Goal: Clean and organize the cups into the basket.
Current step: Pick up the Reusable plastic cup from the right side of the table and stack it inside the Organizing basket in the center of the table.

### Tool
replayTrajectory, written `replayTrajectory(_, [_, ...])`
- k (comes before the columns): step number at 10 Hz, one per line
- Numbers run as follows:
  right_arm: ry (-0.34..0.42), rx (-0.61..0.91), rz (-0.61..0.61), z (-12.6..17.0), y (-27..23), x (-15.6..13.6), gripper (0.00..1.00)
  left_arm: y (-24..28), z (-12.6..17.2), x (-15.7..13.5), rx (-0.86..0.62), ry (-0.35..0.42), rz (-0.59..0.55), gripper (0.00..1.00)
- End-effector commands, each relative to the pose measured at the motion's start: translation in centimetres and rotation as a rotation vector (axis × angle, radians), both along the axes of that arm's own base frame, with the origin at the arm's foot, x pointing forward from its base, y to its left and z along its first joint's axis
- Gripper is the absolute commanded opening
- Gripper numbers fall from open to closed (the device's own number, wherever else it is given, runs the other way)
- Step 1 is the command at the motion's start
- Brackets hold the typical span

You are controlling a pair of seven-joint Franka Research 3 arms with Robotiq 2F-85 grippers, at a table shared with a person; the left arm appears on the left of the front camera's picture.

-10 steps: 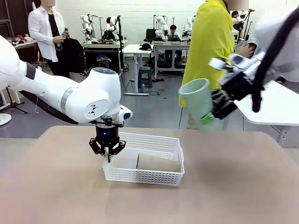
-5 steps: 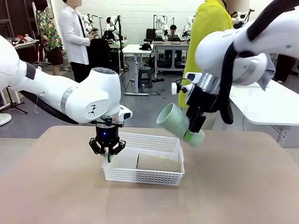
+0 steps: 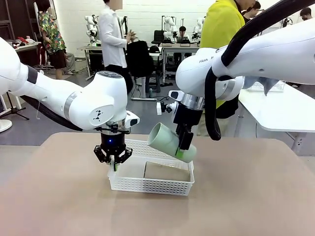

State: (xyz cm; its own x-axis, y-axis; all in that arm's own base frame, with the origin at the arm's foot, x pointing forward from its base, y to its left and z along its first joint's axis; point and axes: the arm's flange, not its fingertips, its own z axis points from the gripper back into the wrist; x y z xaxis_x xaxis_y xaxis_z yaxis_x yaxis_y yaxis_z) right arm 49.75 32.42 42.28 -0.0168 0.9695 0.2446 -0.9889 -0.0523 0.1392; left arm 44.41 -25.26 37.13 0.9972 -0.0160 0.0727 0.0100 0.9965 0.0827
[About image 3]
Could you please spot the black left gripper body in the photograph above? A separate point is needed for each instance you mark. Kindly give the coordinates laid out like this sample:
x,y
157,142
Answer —
x,y
113,145

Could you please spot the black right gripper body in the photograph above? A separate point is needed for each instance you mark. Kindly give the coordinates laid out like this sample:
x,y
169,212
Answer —
x,y
187,114

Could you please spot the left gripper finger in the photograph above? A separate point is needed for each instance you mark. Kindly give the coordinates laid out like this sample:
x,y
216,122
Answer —
x,y
102,155
125,155

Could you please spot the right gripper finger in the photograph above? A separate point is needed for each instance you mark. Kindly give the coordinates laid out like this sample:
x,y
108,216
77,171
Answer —
x,y
179,130
186,141

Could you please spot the pale green cup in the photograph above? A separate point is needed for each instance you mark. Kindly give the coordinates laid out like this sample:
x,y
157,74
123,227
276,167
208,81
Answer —
x,y
165,140

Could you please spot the brown cup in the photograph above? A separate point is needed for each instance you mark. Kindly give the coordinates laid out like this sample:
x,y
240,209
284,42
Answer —
x,y
167,174

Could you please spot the white perforated plastic basket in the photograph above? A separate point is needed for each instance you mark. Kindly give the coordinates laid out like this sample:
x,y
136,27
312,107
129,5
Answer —
x,y
150,189

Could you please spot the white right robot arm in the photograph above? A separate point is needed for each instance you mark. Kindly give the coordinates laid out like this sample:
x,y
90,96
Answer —
x,y
258,59

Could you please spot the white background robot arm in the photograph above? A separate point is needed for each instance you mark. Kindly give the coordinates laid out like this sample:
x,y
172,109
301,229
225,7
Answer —
x,y
171,27
199,29
91,27

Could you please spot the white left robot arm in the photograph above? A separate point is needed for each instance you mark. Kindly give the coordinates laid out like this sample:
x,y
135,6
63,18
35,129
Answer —
x,y
93,98

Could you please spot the gray plastic stool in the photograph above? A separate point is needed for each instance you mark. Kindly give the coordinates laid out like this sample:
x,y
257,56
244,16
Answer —
x,y
157,84

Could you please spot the small gray bottle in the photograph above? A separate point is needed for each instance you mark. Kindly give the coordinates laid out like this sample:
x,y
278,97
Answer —
x,y
150,93

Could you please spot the white standing desk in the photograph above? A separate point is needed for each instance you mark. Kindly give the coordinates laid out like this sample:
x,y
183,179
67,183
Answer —
x,y
144,98

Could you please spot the black office chair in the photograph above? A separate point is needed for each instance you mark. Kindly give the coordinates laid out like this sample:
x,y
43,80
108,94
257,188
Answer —
x,y
140,59

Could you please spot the person in yellow top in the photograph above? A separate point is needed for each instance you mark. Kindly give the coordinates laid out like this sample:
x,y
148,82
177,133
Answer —
x,y
221,27

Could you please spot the white side table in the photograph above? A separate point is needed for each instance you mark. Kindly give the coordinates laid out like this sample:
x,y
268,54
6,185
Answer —
x,y
283,113

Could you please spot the black tripod stand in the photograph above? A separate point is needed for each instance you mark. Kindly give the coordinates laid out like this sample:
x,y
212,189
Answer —
x,y
14,111

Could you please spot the white floor fan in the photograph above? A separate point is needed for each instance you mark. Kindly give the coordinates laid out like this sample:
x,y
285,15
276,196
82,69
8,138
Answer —
x,y
3,126

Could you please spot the person in white shirt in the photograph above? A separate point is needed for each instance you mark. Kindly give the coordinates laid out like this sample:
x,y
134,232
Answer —
x,y
112,37

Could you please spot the person in floral shirt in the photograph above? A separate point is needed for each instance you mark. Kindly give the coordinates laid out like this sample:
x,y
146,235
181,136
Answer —
x,y
53,37

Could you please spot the gray cluttered table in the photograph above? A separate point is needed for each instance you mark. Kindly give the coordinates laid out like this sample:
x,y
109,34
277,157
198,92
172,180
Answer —
x,y
24,44

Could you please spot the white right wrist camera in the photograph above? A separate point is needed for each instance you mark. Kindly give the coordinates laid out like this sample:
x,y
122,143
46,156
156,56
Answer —
x,y
176,95

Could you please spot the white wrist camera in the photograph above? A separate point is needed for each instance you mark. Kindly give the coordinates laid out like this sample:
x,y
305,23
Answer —
x,y
133,120
176,95

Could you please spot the white camera mount clamp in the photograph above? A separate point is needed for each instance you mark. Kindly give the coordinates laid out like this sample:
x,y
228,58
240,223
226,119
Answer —
x,y
162,108

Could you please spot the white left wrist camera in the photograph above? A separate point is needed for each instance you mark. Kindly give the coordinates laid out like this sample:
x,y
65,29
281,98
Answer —
x,y
133,120

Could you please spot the white metal-frame desk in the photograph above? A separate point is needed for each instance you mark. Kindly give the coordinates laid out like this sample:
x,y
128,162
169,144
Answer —
x,y
93,48

